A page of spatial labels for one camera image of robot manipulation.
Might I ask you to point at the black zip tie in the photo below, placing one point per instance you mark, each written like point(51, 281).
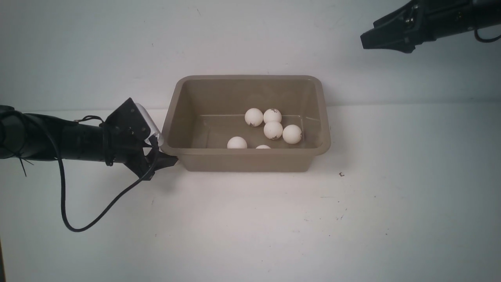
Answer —
point(6, 153)

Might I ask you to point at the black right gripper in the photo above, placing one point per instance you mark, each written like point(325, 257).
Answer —
point(401, 30)

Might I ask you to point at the tan plastic bin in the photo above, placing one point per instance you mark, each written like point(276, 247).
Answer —
point(206, 111)

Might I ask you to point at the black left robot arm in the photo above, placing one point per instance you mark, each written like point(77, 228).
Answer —
point(47, 138)

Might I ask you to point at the white plain table-tennis ball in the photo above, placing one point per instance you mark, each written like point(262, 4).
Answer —
point(237, 142)

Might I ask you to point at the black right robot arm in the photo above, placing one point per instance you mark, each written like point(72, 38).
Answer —
point(450, 17)

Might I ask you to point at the white ball with logo front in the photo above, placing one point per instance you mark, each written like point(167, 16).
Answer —
point(292, 134)

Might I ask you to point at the white ball with smudge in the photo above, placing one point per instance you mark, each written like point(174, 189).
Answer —
point(273, 130)

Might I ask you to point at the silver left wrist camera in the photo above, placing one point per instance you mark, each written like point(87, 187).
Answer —
point(132, 119)

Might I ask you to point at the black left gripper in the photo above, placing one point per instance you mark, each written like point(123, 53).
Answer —
point(121, 145)

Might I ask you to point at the white ball with logo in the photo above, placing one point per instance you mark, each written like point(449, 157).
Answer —
point(292, 134)
point(272, 114)

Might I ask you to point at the white ball with logo rear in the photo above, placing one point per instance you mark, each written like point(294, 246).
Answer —
point(272, 114)

